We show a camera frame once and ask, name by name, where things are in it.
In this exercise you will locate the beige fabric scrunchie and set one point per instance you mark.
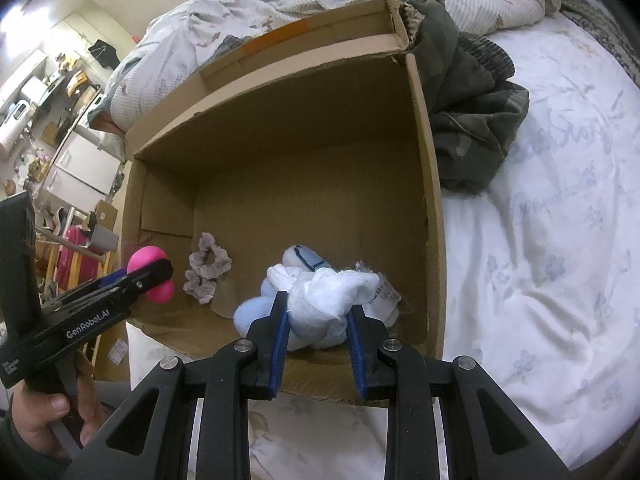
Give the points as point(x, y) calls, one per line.
point(200, 260)

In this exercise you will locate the white countertop appliance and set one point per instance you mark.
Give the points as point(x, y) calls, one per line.
point(19, 110)

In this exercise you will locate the black hanging garment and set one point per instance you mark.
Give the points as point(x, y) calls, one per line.
point(104, 54)

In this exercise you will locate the light blue plush toy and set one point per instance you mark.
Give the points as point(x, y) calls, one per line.
point(250, 312)

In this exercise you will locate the pink rubber toy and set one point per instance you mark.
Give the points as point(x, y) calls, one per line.
point(142, 256)

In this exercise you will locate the small grey box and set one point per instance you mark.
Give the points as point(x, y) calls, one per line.
point(102, 234)

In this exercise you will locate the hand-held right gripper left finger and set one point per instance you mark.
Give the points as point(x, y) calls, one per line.
point(279, 350)

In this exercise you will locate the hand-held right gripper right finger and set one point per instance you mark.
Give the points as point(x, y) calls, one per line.
point(357, 355)

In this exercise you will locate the crumpled white printed duvet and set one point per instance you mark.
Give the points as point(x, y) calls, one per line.
point(200, 25)

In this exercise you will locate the pink plastic container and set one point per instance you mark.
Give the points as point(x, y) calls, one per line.
point(75, 260)

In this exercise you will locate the white cloth with tags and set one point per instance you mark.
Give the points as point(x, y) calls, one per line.
point(325, 290)

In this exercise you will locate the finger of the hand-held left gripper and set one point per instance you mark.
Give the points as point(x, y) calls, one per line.
point(107, 280)
point(150, 280)

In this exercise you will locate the person's left hand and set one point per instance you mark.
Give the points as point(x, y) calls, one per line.
point(35, 420)

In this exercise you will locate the white kitchen cabinet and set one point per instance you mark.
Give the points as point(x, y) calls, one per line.
point(85, 165)

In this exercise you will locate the beige knitted blanket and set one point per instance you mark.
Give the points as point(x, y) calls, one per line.
point(595, 25)

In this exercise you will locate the brown cardboard box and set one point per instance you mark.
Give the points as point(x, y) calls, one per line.
point(310, 185)

